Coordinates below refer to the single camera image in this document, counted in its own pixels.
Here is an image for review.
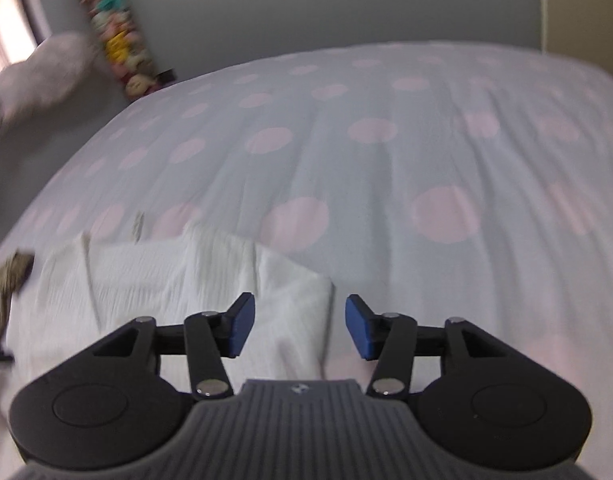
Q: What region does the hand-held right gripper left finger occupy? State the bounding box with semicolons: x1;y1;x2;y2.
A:
91;292;257;402

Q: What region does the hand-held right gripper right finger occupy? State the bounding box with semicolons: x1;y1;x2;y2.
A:
344;294;510;402

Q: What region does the white muslin garment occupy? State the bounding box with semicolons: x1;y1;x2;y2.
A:
0;225;336;461

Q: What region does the pink polka dot bed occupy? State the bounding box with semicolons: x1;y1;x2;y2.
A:
0;40;613;480

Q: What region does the dark patterned cloth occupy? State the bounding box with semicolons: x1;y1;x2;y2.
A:
0;251;36;366

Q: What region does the pale pink pillow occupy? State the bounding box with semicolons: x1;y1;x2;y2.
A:
0;31;101;137

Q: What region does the window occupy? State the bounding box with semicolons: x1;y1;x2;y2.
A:
0;0;52;82

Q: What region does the cream door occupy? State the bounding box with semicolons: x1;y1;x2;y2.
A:
535;0;613;86

